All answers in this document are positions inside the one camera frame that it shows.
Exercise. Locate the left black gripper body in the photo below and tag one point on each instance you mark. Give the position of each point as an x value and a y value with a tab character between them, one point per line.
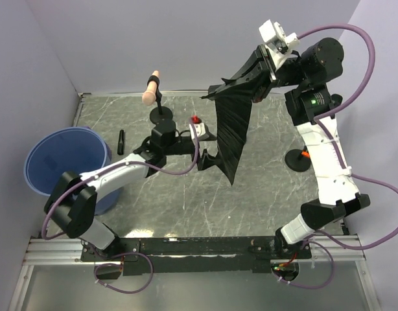
181	146

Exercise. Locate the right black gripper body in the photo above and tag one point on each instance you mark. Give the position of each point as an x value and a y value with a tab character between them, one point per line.
288	73

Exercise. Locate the black trash bag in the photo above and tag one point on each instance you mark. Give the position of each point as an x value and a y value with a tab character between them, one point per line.
233	100

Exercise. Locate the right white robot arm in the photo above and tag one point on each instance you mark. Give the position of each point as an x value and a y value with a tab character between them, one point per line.
311	107

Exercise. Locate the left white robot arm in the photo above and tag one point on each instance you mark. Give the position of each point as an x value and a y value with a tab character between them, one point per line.
71	205

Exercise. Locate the blue plastic trash bin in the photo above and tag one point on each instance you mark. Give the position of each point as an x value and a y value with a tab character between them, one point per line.
76	149

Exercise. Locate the beige microphone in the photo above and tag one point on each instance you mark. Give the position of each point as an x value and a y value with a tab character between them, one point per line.
149	96

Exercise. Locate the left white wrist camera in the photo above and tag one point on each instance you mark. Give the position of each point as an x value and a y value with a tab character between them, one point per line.
198	129

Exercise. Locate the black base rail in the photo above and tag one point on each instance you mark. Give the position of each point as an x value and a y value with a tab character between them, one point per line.
196	254

